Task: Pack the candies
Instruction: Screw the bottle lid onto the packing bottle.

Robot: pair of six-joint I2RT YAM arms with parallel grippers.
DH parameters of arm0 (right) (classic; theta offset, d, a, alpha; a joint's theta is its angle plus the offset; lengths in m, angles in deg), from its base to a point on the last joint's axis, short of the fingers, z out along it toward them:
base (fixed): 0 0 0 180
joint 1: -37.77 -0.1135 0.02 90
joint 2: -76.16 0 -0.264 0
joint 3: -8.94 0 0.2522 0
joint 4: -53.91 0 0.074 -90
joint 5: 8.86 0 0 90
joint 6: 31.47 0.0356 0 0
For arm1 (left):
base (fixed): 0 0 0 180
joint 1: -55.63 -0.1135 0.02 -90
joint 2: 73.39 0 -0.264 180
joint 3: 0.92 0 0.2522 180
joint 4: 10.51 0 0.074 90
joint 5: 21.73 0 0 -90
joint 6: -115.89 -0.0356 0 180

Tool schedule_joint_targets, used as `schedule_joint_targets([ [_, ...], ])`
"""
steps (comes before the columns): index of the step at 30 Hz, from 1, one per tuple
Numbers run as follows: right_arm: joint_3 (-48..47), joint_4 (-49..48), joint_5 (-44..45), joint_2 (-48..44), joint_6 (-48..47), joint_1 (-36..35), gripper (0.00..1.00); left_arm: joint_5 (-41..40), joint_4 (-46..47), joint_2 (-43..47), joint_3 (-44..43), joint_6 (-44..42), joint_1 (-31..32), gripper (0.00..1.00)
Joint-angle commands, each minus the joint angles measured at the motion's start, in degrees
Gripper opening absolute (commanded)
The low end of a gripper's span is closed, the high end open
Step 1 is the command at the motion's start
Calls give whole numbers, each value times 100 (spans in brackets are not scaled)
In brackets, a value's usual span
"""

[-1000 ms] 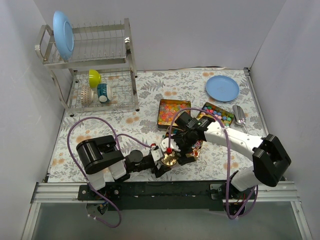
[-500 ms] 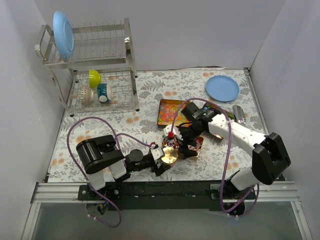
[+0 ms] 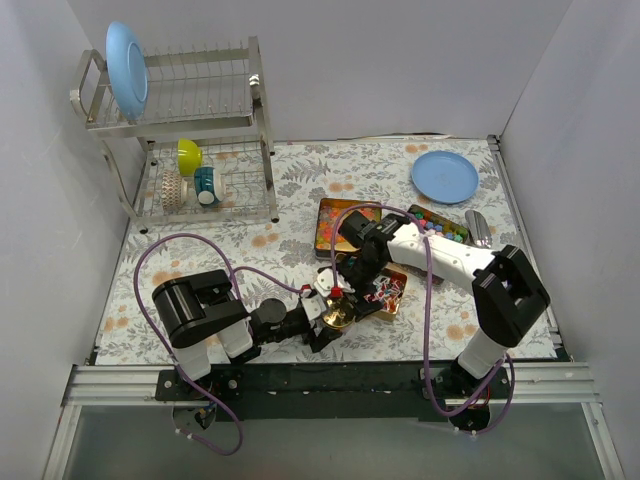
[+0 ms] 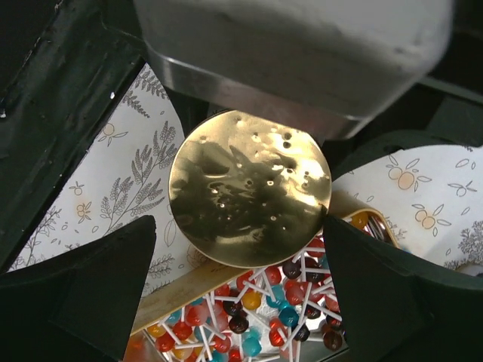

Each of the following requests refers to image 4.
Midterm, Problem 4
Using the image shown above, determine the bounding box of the gold round lid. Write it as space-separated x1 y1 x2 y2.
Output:
169 110 332 268

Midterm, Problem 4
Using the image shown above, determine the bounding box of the floral table mat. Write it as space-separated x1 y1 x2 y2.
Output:
11 66 482 295

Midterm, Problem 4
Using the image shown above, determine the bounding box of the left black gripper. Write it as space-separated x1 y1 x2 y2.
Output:
331 1 482 177

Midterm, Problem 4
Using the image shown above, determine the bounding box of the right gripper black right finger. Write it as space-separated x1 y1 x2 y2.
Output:
323 216 482 361

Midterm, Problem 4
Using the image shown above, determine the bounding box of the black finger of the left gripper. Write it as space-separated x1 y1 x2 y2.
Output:
1 1 143 271

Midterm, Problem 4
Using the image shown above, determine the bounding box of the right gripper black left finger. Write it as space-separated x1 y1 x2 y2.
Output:
1 216 156 361

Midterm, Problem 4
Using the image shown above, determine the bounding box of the tin of candies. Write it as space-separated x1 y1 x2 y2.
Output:
125 189 397 361

